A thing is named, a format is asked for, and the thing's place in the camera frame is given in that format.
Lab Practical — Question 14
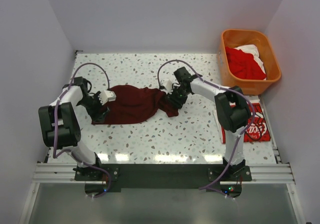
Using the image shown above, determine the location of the dark maroon t shirt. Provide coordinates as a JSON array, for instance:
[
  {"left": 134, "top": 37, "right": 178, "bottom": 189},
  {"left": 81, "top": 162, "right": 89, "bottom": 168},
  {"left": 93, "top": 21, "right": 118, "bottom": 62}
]
[{"left": 91, "top": 85, "right": 179, "bottom": 125}]

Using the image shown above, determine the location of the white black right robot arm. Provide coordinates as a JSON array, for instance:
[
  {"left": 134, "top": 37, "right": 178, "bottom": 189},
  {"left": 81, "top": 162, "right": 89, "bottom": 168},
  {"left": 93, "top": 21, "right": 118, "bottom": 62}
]
[{"left": 159, "top": 67, "right": 255, "bottom": 189}]

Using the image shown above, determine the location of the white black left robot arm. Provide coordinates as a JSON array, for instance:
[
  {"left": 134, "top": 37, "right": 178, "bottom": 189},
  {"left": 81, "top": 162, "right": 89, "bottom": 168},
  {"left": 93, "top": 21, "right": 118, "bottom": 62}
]
[{"left": 38, "top": 77, "right": 117, "bottom": 182}]

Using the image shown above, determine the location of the bright red t shirt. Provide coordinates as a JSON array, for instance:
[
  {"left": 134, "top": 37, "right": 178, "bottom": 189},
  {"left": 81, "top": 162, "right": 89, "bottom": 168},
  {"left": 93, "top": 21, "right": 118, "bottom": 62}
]
[{"left": 225, "top": 47, "right": 267, "bottom": 80}]

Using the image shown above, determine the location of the orange plastic basket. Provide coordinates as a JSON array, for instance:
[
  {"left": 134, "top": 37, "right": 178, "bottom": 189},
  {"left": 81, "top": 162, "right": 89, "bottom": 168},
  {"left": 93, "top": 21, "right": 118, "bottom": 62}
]
[{"left": 217, "top": 29, "right": 282, "bottom": 95}]

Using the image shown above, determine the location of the folded red coca-cola t shirt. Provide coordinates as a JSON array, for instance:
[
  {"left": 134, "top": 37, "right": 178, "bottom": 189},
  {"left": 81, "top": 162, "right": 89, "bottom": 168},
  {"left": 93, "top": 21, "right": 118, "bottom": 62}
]
[{"left": 214, "top": 99, "right": 271, "bottom": 144}]

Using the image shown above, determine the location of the white t shirt in basket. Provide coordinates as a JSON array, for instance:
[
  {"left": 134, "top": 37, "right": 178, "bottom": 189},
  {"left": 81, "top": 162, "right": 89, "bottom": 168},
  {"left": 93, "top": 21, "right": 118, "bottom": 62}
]
[{"left": 235, "top": 44, "right": 266, "bottom": 74}]

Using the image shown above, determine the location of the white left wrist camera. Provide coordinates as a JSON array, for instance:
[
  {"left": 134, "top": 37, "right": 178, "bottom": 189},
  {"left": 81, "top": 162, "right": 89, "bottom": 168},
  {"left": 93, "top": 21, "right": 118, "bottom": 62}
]
[{"left": 98, "top": 90, "right": 117, "bottom": 105}]

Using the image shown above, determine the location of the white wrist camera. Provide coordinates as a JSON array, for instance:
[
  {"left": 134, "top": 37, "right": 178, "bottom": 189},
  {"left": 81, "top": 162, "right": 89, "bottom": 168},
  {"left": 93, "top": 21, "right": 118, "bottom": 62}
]
[
  {"left": 161, "top": 79, "right": 173, "bottom": 94},
  {"left": 98, "top": 90, "right": 117, "bottom": 105}
]

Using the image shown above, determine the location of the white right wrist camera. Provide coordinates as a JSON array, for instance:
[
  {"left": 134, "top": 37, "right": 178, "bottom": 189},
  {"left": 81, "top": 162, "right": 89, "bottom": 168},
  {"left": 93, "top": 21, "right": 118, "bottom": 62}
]
[{"left": 161, "top": 79, "right": 173, "bottom": 94}]

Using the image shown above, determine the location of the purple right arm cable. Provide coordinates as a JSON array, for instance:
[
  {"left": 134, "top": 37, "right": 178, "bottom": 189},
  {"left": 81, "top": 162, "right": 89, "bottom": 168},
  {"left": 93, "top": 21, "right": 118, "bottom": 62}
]
[{"left": 157, "top": 59, "right": 256, "bottom": 197}]

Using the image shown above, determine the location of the aluminium extrusion rail frame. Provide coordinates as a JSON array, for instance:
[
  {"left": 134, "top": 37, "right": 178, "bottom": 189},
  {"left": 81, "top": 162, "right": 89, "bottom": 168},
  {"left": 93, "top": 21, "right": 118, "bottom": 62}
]
[{"left": 18, "top": 156, "right": 307, "bottom": 224}]

